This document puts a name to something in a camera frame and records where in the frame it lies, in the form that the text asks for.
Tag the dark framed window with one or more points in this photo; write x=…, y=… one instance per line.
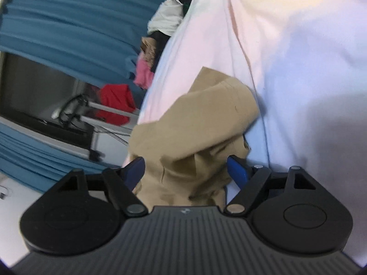
x=34, y=91

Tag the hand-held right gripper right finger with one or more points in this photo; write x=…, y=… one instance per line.
x=236, y=172

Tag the pastel tie-dye bed sheet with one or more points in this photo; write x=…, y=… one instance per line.
x=301, y=63

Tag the tan garment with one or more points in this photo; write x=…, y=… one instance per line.
x=200, y=120

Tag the small black bracket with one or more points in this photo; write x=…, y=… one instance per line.
x=94, y=154

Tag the light brown cloth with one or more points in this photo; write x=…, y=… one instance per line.
x=147, y=48

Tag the standing garment steamer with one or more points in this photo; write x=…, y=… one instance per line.
x=109, y=108

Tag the white cloth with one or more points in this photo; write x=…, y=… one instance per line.
x=166, y=17

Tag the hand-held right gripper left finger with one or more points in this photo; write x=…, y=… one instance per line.
x=134, y=172

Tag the black cloth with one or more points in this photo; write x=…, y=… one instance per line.
x=162, y=38

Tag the red garment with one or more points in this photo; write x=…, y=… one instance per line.
x=117, y=97

